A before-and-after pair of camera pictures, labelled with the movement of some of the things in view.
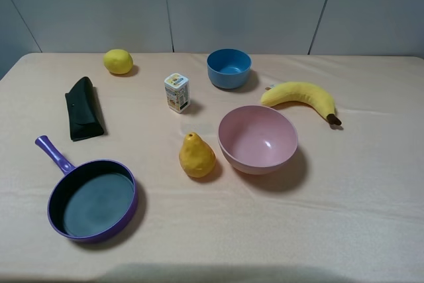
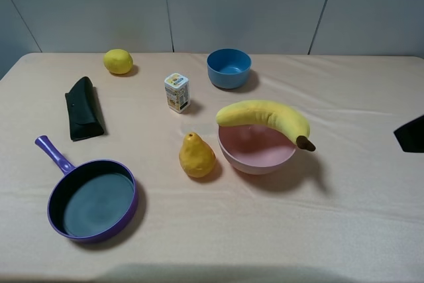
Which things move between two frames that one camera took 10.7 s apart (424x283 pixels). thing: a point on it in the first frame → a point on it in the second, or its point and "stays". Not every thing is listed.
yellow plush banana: [302, 93] → [269, 114]
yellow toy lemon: [118, 61] stays
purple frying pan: [92, 202] stays
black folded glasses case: [85, 118] stays
